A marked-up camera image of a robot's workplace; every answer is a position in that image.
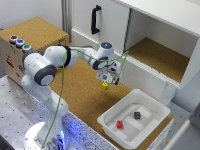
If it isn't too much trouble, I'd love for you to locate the purple block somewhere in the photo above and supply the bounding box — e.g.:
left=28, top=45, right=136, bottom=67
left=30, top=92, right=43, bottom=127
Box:
left=133, top=111, right=142, bottom=120

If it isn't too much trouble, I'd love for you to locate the green button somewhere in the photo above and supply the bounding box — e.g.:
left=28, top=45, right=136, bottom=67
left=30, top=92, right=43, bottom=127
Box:
left=21, top=43, right=33, bottom=54

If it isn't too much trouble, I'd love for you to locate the pink block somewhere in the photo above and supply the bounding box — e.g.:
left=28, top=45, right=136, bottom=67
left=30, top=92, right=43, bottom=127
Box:
left=116, top=120, right=125, bottom=129

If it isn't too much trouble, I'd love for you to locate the white cabinet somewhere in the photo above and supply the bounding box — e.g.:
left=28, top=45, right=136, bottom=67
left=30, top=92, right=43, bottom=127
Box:
left=68, top=0, right=200, bottom=107

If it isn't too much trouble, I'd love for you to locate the green cable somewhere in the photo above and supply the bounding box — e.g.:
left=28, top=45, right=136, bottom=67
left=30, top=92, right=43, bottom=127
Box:
left=41, top=49, right=130, bottom=150

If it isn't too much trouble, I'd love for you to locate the white plastic box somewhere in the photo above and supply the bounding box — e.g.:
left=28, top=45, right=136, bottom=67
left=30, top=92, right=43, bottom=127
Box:
left=96, top=88, right=172, bottom=150

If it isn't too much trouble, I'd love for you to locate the black door handle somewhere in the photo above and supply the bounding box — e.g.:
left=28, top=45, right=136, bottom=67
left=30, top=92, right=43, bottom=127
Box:
left=90, top=4, right=102, bottom=36

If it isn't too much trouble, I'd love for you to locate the blue button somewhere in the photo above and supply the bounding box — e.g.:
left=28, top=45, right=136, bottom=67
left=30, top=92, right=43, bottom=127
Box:
left=15, top=38, right=26, bottom=48

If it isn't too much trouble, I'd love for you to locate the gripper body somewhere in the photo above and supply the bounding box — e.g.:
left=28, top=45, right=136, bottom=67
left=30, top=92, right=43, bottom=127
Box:
left=95, top=60, right=120, bottom=86

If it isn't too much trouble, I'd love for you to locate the white sliding door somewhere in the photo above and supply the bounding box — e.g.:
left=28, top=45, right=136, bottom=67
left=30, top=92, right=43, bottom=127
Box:
left=70, top=0, right=131, bottom=56

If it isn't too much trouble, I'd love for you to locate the yellow block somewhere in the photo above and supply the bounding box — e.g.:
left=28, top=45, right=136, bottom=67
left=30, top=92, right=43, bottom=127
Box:
left=101, top=82, right=110, bottom=91

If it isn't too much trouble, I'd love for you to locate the wooden drawer box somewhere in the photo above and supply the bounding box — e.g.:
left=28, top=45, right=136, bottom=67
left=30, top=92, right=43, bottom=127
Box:
left=0, top=16, right=70, bottom=86

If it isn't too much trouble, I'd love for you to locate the red button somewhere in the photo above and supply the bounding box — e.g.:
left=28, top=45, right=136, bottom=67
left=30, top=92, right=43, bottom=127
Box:
left=9, top=34, right=19, bottom=44

